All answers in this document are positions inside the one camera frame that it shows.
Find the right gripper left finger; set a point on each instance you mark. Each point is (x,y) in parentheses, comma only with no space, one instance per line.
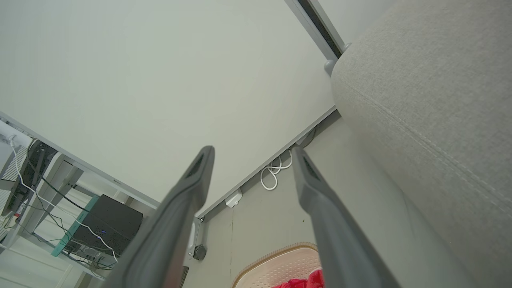
(168,232)

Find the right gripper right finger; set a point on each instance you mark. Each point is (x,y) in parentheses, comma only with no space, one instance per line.
(340,240)

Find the red cloth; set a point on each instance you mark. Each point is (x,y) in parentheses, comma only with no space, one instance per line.
(316,280)

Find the grey fabric sofa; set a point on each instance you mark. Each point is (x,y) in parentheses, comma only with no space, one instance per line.
(440,120)

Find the dark grey caster wheel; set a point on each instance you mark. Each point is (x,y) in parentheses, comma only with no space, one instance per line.
(199,252)

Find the black computer case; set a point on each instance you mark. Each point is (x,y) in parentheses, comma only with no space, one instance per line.
(108,224)

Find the cream perforated laundry basket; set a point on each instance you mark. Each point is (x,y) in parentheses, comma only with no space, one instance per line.
(276,268)

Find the small white plastic box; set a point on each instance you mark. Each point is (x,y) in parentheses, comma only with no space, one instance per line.
(233,198)

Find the teal support bar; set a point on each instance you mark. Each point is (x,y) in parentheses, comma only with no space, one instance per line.
(74,228)

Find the black monitor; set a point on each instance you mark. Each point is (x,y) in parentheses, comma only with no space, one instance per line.
(34,164)

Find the grey wheeled frame leg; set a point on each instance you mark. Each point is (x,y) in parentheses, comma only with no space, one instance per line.
(196,234)

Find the white desk frame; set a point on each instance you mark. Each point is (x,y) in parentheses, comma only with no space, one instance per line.
(60,180)

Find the grey frame with dark strip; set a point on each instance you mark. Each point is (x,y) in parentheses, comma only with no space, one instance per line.
(322,30)

